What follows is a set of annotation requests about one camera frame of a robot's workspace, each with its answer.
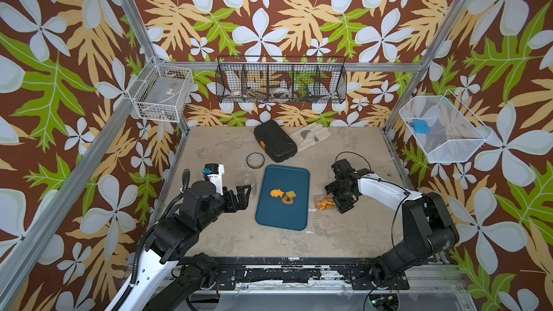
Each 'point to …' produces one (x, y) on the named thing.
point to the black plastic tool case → (275, 141)
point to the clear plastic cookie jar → (250, 180)
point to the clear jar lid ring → (255, 160)
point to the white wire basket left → (161, 92)
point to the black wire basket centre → (281, 79)
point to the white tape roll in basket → (281, 92)
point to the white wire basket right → (446, 129)
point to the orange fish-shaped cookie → (276, 193)
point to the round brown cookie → (287, 200)
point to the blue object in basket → (421, 126)
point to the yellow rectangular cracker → (291, 194)
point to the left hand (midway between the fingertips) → (241, 186)
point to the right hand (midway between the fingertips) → (326, 196)
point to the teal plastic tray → (272, 212)
